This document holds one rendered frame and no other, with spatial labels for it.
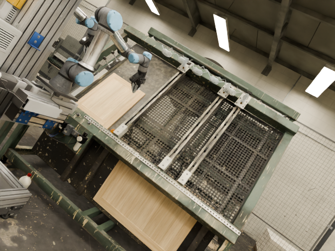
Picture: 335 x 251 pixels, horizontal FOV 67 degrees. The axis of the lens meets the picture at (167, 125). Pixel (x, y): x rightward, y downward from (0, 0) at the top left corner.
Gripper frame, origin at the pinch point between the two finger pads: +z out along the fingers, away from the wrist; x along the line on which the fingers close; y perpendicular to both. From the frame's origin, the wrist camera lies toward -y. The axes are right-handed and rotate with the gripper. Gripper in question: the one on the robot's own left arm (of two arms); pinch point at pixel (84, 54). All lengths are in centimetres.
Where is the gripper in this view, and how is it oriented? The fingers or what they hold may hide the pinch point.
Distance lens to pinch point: 263.8
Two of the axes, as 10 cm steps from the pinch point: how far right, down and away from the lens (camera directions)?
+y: 5.3, -2.3, 8.1
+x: -7.6, -5.4, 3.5
